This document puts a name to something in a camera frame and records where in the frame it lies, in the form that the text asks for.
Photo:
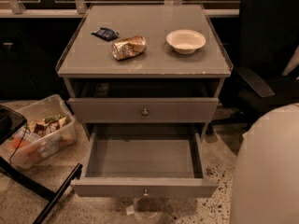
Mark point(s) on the grey drawer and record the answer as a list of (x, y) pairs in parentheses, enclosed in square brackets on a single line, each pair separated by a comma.
[(133, 102), (132, 160)]

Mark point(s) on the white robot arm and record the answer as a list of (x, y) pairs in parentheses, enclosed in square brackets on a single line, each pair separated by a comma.
[(266, 180)]

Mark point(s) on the grey top drawer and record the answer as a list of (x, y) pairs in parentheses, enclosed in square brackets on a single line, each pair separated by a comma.
[(133, 102)]

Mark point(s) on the grey drawer cabinet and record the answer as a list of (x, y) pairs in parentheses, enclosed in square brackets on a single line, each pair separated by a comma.
[(89, 59)]

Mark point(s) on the dark object in top drawer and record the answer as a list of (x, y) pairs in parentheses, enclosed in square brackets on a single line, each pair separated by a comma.
[(101, 90)]

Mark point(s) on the crushed gold soda can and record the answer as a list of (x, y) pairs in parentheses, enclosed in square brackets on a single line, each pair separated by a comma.
[(129, 47)]

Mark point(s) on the white paper bowl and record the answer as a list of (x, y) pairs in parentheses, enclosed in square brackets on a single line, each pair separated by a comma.
[(185, 41)]

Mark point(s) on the blue snack wrapper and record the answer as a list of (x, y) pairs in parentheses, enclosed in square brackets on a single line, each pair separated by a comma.
[(106, 34)]

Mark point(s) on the round floor drain cover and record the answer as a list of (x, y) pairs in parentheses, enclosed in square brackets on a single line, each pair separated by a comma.
[(148, 207)]

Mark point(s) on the clear plastic storage bin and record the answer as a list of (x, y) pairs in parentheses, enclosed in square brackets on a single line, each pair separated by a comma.
[(27, 156)]

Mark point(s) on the small white paper scrap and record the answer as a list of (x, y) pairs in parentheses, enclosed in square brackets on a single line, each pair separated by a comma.
[(130, 210)]

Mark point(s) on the snack packages in bin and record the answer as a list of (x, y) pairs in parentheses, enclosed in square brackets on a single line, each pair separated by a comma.
[(31, 132)]

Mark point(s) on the black office chair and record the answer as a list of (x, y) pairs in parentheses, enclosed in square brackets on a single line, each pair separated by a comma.
[(265, 75)]

